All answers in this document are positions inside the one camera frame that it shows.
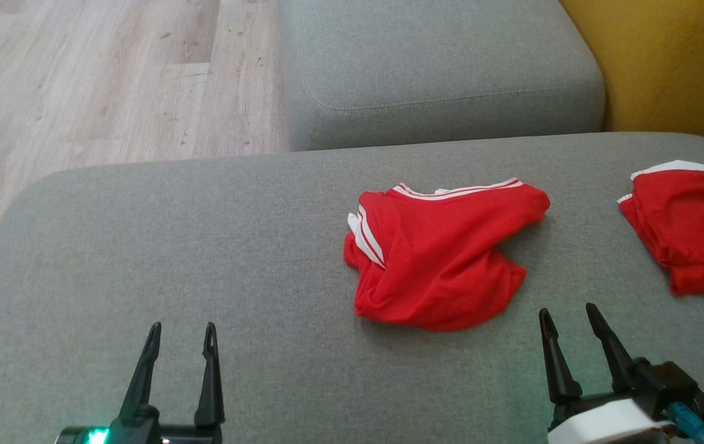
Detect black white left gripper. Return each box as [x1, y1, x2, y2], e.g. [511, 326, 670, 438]
[83, 321, 226, 444]

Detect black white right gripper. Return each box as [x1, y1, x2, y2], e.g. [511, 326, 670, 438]
[538, 302, 668, 444]

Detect red garment wide white bands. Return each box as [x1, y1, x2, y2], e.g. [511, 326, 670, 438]
[617, 160, 704, 297]

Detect red garment thin white stripes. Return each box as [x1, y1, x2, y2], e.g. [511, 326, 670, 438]
[343, 178, 551, 332]

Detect large grey sofa seat cushion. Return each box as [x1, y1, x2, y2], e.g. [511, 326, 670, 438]
[0, 131, 704, 444]

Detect yellow sofa back cushion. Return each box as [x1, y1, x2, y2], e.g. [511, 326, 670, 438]
[558, 0, 704, 155]

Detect small grey sofa cushion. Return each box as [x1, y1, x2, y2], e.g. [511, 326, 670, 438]
[278, 0, 607, 152]

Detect blue plug camera cable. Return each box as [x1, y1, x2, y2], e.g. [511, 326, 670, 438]
[666, 402, 704, 444]

